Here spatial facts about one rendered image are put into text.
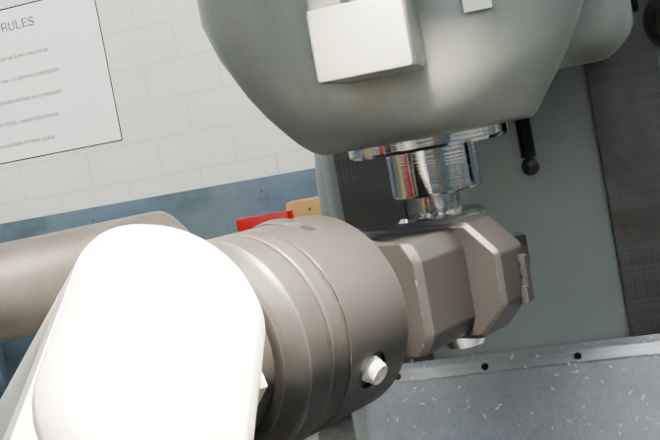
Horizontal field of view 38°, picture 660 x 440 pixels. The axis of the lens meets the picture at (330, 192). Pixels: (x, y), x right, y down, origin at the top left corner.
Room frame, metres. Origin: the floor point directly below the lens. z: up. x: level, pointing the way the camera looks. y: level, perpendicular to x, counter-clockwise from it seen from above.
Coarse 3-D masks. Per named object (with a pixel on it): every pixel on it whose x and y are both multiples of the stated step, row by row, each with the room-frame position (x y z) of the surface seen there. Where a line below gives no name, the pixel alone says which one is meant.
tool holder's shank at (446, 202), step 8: (448, 192) 0.49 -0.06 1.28; (456, 192) 0.50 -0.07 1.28; (424, 200) 0.50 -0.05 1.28; (432, 200) 0.49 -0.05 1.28; (440, 200) 0.49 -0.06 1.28; (448, 200) 0.49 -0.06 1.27; (456, 200) 0.50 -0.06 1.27; (424, 208) 0.50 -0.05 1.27; (432, 208) 0.49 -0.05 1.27; (440, 208) 0.49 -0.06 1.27; (448, 208) 0.49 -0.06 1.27; (456, 208) 0.49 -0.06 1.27
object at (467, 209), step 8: (464, 208) 0.50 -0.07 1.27; (472, 208) 0.49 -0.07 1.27; (480, 208) 0.49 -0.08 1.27; (408, 216) 0.51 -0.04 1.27; (416, 216) 0.50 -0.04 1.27; (424, 216) 0.49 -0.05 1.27; (432, 216) 0.49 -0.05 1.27; (440, 216) 0.48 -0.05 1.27; (448, 216) 0.48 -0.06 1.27; (456, 216) 0.48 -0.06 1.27; (464, 216) 0.48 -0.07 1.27
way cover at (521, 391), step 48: (432, 384) 0.87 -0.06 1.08; (480, 384) 0.86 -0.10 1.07; (528, 384) 0.84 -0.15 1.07; (576, 384) 0.83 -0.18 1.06; (624, 384) 0.82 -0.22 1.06; (384, 432) 0.87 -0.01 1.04; (432, 432) 0.85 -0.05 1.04; (480, 432) 0.84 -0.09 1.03; (528, 432) 0.83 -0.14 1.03; (576, 432) 0.81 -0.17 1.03; (624, 432) 0.80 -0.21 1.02
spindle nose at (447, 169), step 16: (464, 144) 0.49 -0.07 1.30; (400, 160) 0.49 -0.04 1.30; (416, 160) 0.48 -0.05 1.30; (432, 160) 0.48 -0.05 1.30; (448, 160) 0.48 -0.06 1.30; (464, 160) 0.48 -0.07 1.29; (400, 176) 0.49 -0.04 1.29; (416, 176) 0.48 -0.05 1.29; (432, 176) 0.48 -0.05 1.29; (448, 176) 0.48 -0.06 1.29; (464, 176) 0.48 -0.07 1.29; (480, 176) 0.50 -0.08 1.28; (400, 192) 0.49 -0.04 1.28; (416, 192) 0.48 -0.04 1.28; (432, 192) 0.48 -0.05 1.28
